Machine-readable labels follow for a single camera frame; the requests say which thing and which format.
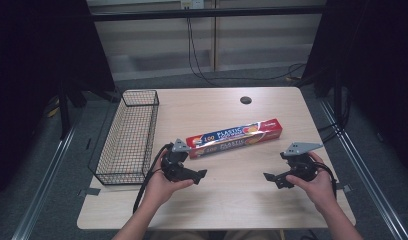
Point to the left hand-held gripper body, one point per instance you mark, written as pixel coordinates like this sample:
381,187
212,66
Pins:
173,165

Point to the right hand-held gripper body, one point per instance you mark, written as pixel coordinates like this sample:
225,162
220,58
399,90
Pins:
300,165

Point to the person's left hand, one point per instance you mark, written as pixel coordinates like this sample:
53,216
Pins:
160,188

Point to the person's right hand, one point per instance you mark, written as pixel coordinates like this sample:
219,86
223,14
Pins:
317,188

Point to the red plastic wrap box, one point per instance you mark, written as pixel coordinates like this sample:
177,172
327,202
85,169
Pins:
235,136

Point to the grey tape strip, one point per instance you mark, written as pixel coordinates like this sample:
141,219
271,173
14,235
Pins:
345,188
90,192

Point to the black curtain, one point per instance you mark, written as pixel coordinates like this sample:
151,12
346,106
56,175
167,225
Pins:
42,66
375,66

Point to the black horizontal bar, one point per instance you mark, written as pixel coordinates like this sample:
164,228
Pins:
208,13

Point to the metal floor rail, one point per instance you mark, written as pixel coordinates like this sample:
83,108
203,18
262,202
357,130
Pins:
42,186
365,173

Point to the white wall socket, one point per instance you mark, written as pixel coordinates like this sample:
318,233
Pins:
192,3

